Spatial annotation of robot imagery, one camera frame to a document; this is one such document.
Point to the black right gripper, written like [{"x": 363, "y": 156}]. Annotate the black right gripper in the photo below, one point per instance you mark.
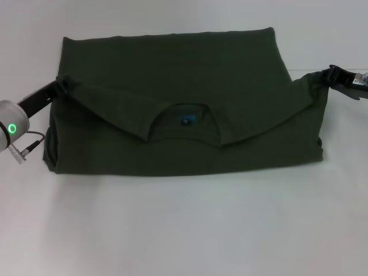
[{"x": 349, "y": 82}]

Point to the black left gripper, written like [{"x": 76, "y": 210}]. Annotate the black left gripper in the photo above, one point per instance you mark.
[{"x": 40, "y": 96}]

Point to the dark green FREE t-shirt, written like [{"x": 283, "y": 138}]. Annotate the dark green FREE t-shirt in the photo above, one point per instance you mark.
[{"x": 187, "y": 86}]

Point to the silver right wrist angled plug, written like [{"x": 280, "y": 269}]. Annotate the silver right wrist angled plug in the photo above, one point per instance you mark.
[{"x": 362, "y": 78}]

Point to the silver wrist angled plug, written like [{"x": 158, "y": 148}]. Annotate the silver wrist angled plug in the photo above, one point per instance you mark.
[
  {"x": 362, "y": 78},
  {"x": 15, "y": 153}
]

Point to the silver left wrist angled plug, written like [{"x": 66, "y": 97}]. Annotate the silver left wrist angled plug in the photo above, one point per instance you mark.
[{"x": 15, "y": 153}]

